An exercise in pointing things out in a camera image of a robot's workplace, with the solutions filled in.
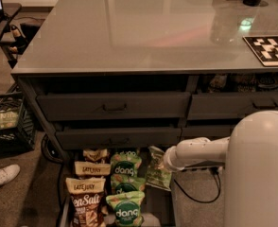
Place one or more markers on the green jalapeno chip bag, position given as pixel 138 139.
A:
pixel 157 175

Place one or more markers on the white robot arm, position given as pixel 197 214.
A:
pixel 250 156

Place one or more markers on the top left drawer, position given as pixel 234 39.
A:
pixel 96 106

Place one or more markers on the middle left drawer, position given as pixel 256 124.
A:
pixel 118 137

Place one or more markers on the dark grey drawer cabinet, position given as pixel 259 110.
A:
pixel 123 46

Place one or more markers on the rear green Dang bag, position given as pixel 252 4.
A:
pixel 126 163

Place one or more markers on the green dang bag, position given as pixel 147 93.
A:
pixel 121 183
pixel 127 208
pixel 126 163

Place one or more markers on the rear Late July chip bag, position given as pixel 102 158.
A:
pixel 96 155

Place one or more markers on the late july chip bag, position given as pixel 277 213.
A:
pixel 86 195
pixel 96 155
pixel 88 169

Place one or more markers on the middle right drawer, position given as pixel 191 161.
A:
pixel 210 131

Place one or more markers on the middle green Dang bag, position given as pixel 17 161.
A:
pixel 121 183

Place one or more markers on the middle Late July chip bag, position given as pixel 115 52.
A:
pixel 88 169

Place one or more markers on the bottom right drawer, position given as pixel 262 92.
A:
pixel 202 165

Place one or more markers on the front green Dang bag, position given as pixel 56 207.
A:
pixel 127 208

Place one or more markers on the front Late July chip bag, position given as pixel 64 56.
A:
pixel 86 195

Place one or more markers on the open bottom left drawer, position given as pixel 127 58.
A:
pixel 156 208

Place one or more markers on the green chip bag in crate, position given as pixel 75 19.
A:
pixel 8 119

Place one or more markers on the black plastic crate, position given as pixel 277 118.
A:
pixel 17 130

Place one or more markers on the black white fiducial marker board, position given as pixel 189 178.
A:
pixel 265 48

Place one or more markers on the white shoe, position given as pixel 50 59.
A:
pixel 8 173

